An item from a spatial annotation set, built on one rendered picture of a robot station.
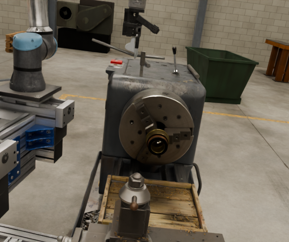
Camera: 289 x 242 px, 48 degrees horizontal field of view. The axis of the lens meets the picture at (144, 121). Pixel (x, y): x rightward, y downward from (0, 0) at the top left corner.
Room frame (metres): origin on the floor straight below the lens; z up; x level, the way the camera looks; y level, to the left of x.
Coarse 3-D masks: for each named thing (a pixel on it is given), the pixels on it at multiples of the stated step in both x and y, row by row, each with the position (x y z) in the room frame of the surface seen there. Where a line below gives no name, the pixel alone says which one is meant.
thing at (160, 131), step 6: (150, 132) 1.15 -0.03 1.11; (156, 132) 1.14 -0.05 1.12; (162, 132) 1.15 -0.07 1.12; (150, 138) 1.11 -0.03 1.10; (156, 138) 1.10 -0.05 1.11; (162, 138) 1.10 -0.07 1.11; (168, 138) 1.16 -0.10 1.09; (150, 144) 1.10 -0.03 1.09; (156, 144) 1.18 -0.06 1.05; (162, 144) 1.16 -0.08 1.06; (168, 144) 1.13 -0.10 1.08; (150, 150) 1.10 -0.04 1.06; (156, 150) 1.13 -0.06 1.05; (162, 150) 1.10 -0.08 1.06
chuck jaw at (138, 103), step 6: (138, 102) 1.24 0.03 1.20; (138, 108) 1.21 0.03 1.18; (144, 108) 1.20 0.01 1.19; (138, 114) 1.20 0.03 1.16; (144, 114) 1.20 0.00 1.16; (150, 114) 1.23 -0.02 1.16; (144, 120) 1.18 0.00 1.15; (150, 120) 1.18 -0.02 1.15; (144, 126) 1.18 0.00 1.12; (150, 126) 1.16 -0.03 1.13; (156, 126) 1.19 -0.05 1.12
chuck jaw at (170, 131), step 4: (164, 128) 1.24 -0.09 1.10; (168, 128) 1.24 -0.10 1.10; (172, 128) 1.24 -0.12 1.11; (176, 128) 1.24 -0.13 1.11; (180, 128) 1.24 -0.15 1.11; (184, 128) 1.24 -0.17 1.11; (188, 128) 1.24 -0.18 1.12; (192, 128) 1.25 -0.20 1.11; (168, 132) 1.19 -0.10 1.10; (172, 132) 1.20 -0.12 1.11; (176, 132) 1.20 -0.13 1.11; (180, 132) 1.21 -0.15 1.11; (184, 132) 1.21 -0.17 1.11; (188, 132) 1.21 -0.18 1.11; (192, 132) 1.25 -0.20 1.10; (172, 136) 1.16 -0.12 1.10; (176, 136) 1.19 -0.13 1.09; (180, 136) 1.21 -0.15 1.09; (184, 136) 1.21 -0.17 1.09; (188, 136) 1.21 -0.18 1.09; (172, 140) 1.16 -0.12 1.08; (176, 140) 1.18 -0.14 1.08
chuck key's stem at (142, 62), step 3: (141, 51) 1.47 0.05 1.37; (144, 51) 1.47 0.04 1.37; (141, 54) 1.46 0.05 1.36; (144, 54) 1.46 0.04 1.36; (141, 57) 1.46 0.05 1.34; (144, 57) 1.47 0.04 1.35; (141, 60) 1.46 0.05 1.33; (144, 60) 1.47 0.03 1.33; (141, 63) 1.46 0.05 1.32; (141, 66) 1.47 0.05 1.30; (141, 69) 1.47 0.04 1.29; (141, 72) 1.47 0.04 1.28; (141, 75) 1.47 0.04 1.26
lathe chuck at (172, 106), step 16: (144, 96) 1.26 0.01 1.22; (160, 96) 1.24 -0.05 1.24; (176, 96) 1.32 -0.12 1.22; (128, 112) 1.24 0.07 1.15; (160, 112) 1.24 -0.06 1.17; (176, 112) 1.24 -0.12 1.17; (128, 128) 1.24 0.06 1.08; (144, 128) 1.24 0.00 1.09; (128, 144) 1.24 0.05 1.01; (176, 144) 1.25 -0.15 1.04; (160, 160) 1.24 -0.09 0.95
